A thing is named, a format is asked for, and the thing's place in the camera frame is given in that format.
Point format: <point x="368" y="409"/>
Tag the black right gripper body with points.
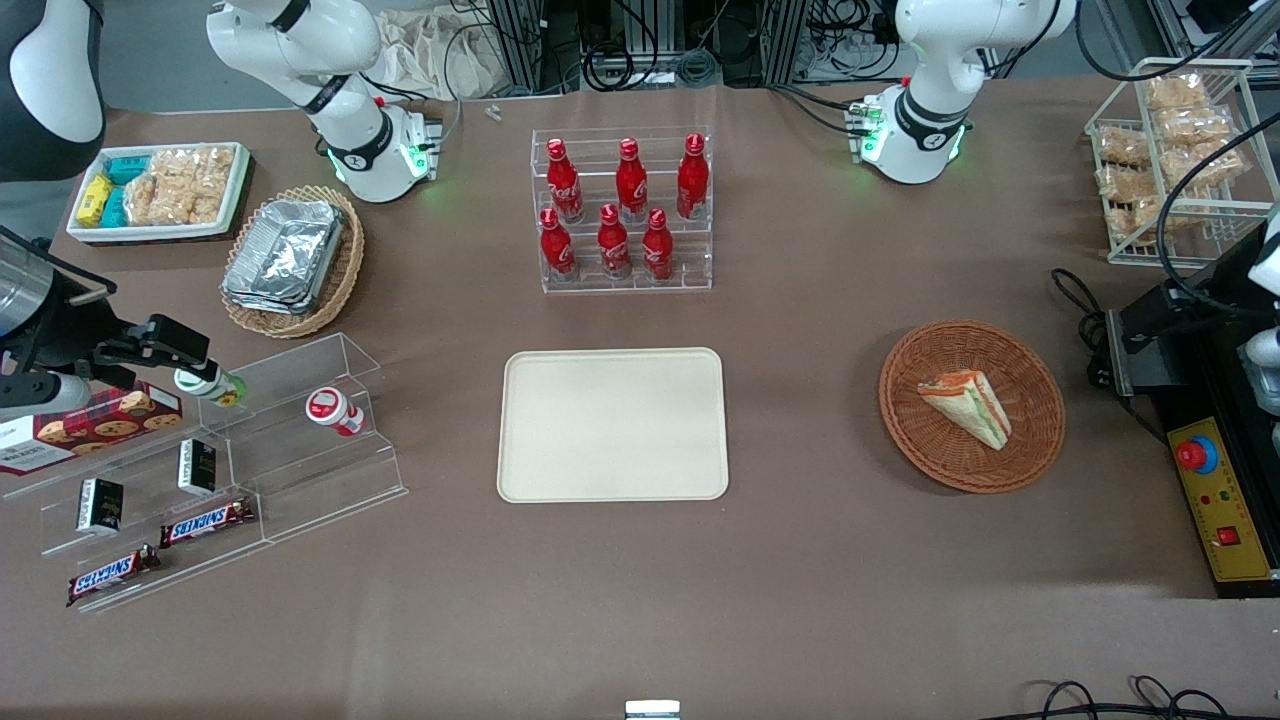
<point x="62" y="322"/>

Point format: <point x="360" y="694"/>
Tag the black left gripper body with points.
<point x="1218" y="287"/>

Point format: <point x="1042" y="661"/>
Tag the triangular sandwich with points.
<point x="968" y="405"/>

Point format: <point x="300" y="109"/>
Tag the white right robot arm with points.
<point x="290" y="40"/>

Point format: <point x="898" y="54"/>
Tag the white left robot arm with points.
<point x="925" y="90"/>

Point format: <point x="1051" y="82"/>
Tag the white rectangular snack tray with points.
<point x="160" y="233"/>

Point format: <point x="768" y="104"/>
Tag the silver foil tray stack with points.
<point x="285" y="255"/>

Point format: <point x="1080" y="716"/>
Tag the light wicker basket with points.
<point x="345" y="270"/>

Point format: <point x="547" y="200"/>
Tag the brown wicker basket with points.
<point x="960" y="465"/>

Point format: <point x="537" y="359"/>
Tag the beige plastic tray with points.
<point x="612" y="425"/>

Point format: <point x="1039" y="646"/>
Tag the green white small bottle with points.
<point x="215" y="388"/>

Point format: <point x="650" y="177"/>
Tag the black countertop appliance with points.
<point x="1170" y="400"/>

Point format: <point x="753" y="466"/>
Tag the red tartan cookie box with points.
<point x="100" y="425"/>

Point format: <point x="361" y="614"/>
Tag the bagged fried snack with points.
<point x="1195" y="127"/>
<point x="1205" y="162"/>
<point x="1175" y="92"/>
<point x="1123" y="147"/>
<point x="1128" y="183"/>
<point x="1150" y="215"/>

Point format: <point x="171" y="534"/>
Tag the small black box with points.
<point x="197" y="467"/>
<point x="100" y="505"/>

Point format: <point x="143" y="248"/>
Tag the teal snack packet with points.
<point x="128" y="168"/>
<point x="115" y="208"/>

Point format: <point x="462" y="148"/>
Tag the red emergency stop button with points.
<point x="1193" y="455"/>

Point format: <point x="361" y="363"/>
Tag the yellow snack packet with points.
<point x="95" y="200"/>

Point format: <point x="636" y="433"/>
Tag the bagged rice crackers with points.
<point x="165" y="205"/>
<point x="195" y="170"/>

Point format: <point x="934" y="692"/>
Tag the red capped white bottle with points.
<point x="335" y="410"/>

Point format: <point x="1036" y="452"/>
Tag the snickers chocolate bar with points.
<point x="110" y="575"/>
<point x="205" y="522"/>

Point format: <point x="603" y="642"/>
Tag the clear acrylic step shelf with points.
<point x="300" y="470"/>

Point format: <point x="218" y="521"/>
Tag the yellow control panel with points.
<point x="1225" y="510"/>

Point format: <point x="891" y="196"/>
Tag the beige cloth bag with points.
<point x="430" y="55"/>

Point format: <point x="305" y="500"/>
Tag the red cola bottle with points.
<point x="563" y="185"/>
<point x="631" y="185"/>
<point x="692" y="180"/>
<point x="614" y="245"/>
<point x="557" y="250"/>
<point x="657" y="250"/>

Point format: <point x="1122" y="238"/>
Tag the clear acrylic bottle rack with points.
<point x="690" y="255"/>

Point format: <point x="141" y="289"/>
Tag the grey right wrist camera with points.
<point x="45" y="395"/>

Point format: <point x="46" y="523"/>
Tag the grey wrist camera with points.
<point x="45" y="395"/>
<point x="1264" y="368"/>

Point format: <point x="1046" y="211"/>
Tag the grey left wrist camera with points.
<point x="1264" y="368"/>

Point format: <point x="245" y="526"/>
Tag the red rocker switch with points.
<point x="1228" y="536"/>

